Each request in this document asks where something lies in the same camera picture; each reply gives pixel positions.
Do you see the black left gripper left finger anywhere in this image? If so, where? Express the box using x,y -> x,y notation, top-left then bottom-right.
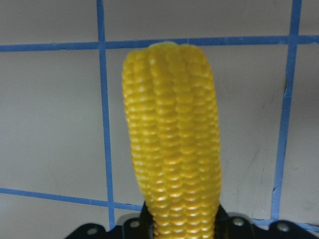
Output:
139,202 -> 155,239

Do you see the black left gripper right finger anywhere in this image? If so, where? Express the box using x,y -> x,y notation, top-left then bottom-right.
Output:
214,204 -> 228,239

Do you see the yellow corn cob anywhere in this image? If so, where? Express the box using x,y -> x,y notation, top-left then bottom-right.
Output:
122,42 -> 222,239

